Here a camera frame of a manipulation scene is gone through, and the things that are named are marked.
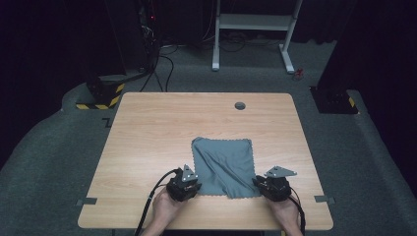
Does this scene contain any person's left hand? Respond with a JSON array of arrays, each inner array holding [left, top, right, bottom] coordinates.
[[151, 188, 189, 228]]

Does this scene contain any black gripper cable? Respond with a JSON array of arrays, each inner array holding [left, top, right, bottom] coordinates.
[[287, 186, 307, 236], [134, 167, 182, 236]]

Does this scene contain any white metal stand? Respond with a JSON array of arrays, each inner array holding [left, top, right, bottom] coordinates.
[[211, 0, 305, 75]]

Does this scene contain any black yellow striped stand base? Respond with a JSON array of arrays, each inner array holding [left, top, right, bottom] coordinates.
[[75, 81, 127, 111]]

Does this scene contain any grey tape piece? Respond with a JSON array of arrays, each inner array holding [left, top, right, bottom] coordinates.
[[313, 195, 336, 206], [75, 197, 98, 207]]

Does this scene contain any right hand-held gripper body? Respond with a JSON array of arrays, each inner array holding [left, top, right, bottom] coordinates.
[[260, 165, 298, 203]]

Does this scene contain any person's right hand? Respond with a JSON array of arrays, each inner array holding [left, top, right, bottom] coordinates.
[[265, 195, 301, 230]]

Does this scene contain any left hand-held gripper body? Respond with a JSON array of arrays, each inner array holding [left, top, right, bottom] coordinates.
[[165, 164, 203, 203]]

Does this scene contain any dark equipment rack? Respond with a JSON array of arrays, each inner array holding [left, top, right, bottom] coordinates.
[[137, 0, 162, 73]]

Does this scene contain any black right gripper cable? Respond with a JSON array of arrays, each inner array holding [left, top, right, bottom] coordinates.
[[287, 186, 307, 236]]

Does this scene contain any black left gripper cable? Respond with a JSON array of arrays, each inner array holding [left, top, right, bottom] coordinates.
[[134, 167, 182, 236]]

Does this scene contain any grey cloth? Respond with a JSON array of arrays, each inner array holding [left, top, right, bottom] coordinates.
[[191, 137, 264, 201]]

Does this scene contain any black floor cable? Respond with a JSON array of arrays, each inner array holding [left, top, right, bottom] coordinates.
[[139, 53, 175, 93]]

